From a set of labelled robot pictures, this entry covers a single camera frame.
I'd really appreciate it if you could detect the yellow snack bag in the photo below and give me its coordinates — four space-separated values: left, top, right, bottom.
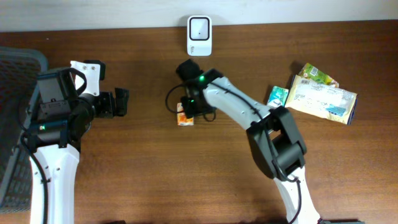
285 75 358 124

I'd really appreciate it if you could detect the orange Kleenex tissue pack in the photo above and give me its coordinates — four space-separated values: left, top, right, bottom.
177 103 194 126

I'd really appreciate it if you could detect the grey plastic mesh basket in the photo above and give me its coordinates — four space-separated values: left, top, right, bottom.
1 47 49 213

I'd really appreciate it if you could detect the white barcode scanner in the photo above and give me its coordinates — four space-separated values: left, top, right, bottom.
187 15 213 57

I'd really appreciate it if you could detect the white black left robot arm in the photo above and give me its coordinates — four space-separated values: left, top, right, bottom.
20 67 129 223

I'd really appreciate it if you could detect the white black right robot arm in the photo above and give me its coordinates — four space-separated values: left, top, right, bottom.
176 59 323 224

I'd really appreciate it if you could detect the green tea drink carton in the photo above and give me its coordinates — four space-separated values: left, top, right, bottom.
298 63 340 88

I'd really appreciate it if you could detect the teal Kleenex tissue pack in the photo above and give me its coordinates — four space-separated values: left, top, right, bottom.
267 86 289 108

